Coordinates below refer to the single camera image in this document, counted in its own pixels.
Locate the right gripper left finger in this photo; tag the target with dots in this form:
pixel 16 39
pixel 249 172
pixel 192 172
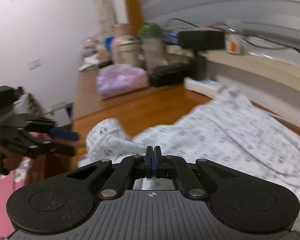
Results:
pixel 124 174

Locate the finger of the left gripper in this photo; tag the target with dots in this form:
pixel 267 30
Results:
pixel 64 134

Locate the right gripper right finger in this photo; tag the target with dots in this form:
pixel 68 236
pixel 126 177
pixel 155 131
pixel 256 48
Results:
pixel 179 172

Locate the white patterned pajama garment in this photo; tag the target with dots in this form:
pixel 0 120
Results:
pixel 229 130

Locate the pink plastic bag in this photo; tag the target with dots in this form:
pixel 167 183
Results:
pixel 118 79

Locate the white power strip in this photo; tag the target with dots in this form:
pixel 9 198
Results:
pixel 207 88

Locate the black flat case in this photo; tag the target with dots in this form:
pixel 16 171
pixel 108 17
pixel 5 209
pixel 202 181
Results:
pixel 170 74

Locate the white cream tumbler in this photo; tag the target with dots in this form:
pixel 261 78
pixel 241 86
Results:
pixel 130 50

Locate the beige window sill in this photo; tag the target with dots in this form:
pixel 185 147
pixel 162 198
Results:
pixel 280 72

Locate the green lid shaker bottle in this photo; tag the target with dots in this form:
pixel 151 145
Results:
pixel 152 45

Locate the pink thermos bottle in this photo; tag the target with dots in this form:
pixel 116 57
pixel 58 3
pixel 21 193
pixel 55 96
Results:
pixel 122 32

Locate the black box on stand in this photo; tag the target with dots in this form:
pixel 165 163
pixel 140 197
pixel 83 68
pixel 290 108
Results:
pixel 198 40

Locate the small orange label bottle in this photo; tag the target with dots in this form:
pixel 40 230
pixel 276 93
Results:
pixel 234 44

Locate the grey roller window blind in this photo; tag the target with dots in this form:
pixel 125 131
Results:
pixel 277 13

